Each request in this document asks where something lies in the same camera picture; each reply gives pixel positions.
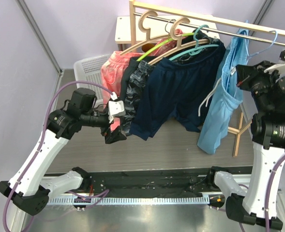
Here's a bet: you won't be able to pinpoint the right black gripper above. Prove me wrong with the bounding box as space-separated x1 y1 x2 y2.
237 59 283 112

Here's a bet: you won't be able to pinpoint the light blue wire hanger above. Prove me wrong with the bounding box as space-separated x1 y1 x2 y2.
245 20 278 58

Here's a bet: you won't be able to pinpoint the light blue shorts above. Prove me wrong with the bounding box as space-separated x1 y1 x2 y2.
196 29 251 155

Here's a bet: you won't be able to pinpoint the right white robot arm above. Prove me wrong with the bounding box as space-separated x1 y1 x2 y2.
206 61 285 231

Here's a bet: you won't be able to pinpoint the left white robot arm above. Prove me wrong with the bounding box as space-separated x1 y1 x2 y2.
0 87 126 216

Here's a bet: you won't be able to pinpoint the teal plastic hanger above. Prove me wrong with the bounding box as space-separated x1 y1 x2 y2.
169 25 219 61

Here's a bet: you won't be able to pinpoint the pink patterned shorts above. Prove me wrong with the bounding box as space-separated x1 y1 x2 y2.
101 29 184 132

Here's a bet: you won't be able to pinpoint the navy blue shorts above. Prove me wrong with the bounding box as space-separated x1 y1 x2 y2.
129 41 226 140

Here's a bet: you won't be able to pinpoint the black grey patterned shorts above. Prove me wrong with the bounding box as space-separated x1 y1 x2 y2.
120 33 220 137

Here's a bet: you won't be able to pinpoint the right wooden hanger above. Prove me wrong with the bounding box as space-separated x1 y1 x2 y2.
148 17 210 65

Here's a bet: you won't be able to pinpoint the wooden hanger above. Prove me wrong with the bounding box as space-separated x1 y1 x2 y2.
118 11 168 55
148 17 210 65

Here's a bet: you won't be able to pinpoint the lime green hanger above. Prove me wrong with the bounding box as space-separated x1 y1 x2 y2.
135 32 194 61

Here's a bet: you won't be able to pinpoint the left wooden hanger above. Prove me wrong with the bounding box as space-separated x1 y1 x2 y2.
118 11 168 55

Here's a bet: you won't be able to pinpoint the white plastic basket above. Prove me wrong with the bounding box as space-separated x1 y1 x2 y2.
74 55 110 106

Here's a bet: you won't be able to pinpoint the metal hanging rod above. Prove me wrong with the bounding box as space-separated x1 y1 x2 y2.
147 16 285 47

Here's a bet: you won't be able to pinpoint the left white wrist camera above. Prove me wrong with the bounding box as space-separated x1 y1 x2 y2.
108 92 125 123

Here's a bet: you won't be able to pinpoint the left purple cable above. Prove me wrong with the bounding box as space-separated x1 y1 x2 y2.
3 81 116 232

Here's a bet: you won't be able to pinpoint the white slotted cable duct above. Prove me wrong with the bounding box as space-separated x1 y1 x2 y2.
47 195 210 206

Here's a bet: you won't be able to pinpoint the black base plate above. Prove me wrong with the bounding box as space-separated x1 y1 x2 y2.
62 166 235 199

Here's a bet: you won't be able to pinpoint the wooden clothes rack frame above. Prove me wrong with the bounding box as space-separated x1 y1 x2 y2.
129 0 285 157

